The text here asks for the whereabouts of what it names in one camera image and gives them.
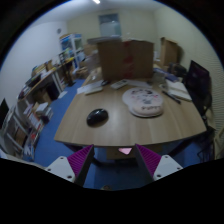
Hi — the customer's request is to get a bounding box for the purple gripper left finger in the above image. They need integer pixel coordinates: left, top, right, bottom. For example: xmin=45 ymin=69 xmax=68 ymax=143
xmin=46 ymin=145 xmax=95 ymax=186

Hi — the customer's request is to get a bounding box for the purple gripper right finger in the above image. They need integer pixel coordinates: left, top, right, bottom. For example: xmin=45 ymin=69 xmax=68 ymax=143
xmin=134 ymin=144 xmax=182 ymax=181

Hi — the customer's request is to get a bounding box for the black computer mouse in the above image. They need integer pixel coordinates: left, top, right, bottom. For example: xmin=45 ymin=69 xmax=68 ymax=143
xmin=86 ymin=108 xmax=109 ymax=126

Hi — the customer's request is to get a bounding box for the round white mouse pad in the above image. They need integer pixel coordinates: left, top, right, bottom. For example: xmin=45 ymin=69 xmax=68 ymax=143
xmin=122 ymin=87 xmax=163 ymax=118

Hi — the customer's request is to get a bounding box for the white bookshelf with books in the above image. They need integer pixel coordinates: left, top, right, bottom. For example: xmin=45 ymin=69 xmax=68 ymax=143
xmin=1 ymin=102 xmax=53 ymax=161

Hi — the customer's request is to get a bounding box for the black pen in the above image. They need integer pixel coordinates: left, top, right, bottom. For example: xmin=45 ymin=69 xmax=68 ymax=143
xmin=162 ymin=90 xmax=181 ymax=104

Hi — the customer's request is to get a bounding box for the white open notebook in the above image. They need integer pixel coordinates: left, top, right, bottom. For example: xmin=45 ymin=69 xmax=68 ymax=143
xmin=166 ymin=80 xmax=192 ymax=101

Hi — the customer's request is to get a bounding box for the white keyboard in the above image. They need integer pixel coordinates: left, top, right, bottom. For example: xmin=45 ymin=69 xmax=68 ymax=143
xmin=77 ymin=80 xmax=103 ymax=94

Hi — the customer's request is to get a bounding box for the wooden side desk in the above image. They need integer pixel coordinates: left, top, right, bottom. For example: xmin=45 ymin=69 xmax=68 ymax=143
xmin=17 ymin=57 xmax=77 ymax=103

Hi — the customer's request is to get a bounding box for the white remote control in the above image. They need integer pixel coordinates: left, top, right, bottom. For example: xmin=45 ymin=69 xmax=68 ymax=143
xmin=110 ymin=79 xmax=128 ymax=90

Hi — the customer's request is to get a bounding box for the black office chair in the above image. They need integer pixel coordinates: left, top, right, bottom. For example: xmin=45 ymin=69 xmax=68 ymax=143
xmin=184 ymin=61 xmax=214 ymax=162

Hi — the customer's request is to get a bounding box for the large brown cardboard box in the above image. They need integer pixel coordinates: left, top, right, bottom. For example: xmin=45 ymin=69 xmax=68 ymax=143
xmin=97 ymin=40 xmax=154 ymax=81

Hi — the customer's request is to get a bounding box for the brown cardboard box right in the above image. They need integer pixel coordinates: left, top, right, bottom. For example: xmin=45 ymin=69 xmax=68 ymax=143
xmin=160 ymin=37 xmax=178 ymax=66

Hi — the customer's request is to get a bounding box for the white glass cabinet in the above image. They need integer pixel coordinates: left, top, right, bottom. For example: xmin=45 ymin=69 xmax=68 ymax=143
xmin=60 ymin=33 xmax=85 ymax=67

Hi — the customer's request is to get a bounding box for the window with frosted glass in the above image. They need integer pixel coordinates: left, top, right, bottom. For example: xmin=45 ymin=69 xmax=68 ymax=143
xmin=98 ymin=14 xmax=121 ymax=36

